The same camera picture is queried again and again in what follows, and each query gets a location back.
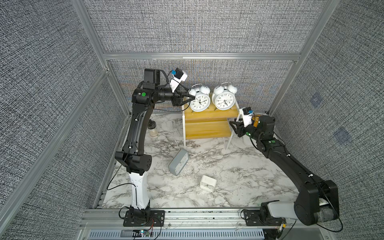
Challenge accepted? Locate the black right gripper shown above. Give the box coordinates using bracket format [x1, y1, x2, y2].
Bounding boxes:
[230, 117, 264, 144]

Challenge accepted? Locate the white twin-bell alarm clock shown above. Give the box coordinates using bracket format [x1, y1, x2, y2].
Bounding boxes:
[212, 82, 238, 111]

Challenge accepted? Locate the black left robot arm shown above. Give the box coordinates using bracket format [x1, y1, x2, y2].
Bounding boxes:
[115, 68, 194, 227]

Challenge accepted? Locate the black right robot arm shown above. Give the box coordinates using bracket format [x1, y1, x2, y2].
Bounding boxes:
[230, 116, 340, 226]

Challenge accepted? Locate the yellow wooden two-tier shelf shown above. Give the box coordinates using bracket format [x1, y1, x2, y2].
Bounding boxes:
[182, 103, 239, 148]

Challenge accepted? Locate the glass jar black lid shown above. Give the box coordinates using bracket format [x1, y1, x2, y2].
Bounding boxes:
[148, 119, 159, 137]

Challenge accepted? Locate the white cube digital clock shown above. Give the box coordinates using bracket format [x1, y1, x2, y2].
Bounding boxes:
[199, 175, 217, 193]

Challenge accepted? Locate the grey rectangular digital clock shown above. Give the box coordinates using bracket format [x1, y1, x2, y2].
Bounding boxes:
[169, 149, 189, 176]

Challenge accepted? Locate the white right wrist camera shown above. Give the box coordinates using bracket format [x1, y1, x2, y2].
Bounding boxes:
[240, 107, 254, 127]

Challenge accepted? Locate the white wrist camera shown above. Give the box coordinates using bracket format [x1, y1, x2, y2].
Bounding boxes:
[169, 68, 188, 93]
[240, 107, 254, 127]

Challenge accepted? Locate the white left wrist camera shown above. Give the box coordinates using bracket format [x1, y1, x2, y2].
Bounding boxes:
[169, 68, 188, 93]

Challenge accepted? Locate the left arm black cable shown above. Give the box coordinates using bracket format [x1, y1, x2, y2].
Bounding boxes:
[106, 69, 193, 220]

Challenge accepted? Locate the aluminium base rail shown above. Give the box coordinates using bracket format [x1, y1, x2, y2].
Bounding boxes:
[75, 203, 337, 240]

